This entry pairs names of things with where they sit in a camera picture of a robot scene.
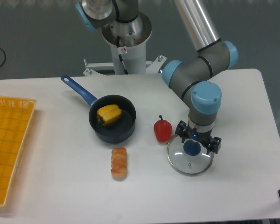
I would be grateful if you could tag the red bell pepper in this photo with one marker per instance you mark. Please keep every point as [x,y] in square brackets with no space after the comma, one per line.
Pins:
[162,130]

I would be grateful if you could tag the glass lid with blue knob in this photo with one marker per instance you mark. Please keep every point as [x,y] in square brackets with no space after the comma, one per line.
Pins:
[188,157]

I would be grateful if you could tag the dark pot with blue handle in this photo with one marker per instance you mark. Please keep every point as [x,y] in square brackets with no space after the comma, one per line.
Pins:
[116,133]

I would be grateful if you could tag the yellow plastic basket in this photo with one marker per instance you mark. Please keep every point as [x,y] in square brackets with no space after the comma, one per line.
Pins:
[15,117]

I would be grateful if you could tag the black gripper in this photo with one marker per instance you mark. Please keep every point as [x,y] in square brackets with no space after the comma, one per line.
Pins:
[199,133]

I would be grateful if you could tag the yellow bell pepper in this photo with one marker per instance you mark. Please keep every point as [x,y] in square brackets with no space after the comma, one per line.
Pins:
[108,115]

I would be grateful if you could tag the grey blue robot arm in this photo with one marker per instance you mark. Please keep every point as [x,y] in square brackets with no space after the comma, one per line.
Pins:
[189,81]

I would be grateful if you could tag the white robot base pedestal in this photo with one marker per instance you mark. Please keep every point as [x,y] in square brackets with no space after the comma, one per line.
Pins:
[127,43]

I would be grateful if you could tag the toasted bread piece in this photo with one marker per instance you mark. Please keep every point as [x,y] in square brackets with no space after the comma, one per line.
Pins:
[119,163]

